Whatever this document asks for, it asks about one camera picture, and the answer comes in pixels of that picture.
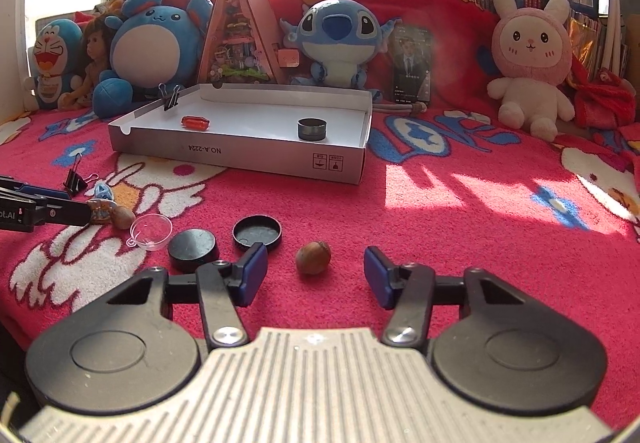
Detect white plastic pipes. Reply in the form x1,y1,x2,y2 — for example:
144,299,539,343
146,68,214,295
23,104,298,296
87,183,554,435
585,0,628,79

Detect brown-haired doll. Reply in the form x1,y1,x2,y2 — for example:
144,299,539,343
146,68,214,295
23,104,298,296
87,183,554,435
59,18,121,109

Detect black round tin lid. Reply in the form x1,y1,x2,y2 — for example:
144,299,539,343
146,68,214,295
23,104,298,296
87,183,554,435
232,216,282,252

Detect black binder clip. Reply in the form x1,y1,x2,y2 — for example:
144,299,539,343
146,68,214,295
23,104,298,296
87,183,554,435
64,154,100,197
157,83,183,112

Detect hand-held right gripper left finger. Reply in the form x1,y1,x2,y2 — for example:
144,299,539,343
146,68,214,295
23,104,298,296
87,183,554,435
107,243,268,349

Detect black round tin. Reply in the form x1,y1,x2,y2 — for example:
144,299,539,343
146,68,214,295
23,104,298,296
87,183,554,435
167,229,221,274
297,117,328,142

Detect shallow grey cardboard box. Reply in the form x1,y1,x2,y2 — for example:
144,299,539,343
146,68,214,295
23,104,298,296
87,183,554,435
107,83,373,185

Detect blue toy shoe keychain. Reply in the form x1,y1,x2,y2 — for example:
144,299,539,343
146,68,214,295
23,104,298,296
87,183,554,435
87,180,121,225

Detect smartphone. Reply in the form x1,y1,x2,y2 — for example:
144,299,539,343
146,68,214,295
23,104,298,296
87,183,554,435
391,24,433,104

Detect round blue mouse plush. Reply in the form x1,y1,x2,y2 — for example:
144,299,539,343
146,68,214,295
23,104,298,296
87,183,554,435
92,0,215,119

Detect pink rabbit plush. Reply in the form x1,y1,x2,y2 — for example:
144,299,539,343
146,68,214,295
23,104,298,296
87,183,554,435
487,0,576,141

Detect clear plastic lid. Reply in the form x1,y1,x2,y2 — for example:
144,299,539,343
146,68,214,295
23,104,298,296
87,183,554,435
126,216,173,251

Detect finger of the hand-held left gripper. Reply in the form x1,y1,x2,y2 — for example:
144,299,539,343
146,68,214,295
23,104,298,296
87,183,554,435
0,196,94,230
0,176,71,200

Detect red printed blanket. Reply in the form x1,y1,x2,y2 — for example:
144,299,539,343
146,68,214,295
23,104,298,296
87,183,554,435
0,0,640,424

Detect triangular miniature house box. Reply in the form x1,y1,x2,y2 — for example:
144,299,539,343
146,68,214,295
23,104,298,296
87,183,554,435
196,0,293,86

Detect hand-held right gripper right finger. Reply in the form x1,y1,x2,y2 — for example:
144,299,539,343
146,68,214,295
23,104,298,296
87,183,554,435
363,245,526,349

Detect grey cord with wooden end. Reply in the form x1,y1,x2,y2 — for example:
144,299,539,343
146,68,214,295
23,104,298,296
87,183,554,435
372,100,427,115

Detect blue cat plush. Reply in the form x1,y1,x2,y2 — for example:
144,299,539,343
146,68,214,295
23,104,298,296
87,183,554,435
32,18,86,111

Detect blue alien plush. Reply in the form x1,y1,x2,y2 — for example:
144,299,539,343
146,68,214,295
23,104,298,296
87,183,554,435
280,0,403,89

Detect red cloth bag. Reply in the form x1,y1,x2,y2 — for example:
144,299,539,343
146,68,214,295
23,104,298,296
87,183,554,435
570,58,636,129

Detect brown hazelnut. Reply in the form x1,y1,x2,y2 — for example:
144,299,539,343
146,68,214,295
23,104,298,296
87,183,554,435
296,241,332,276

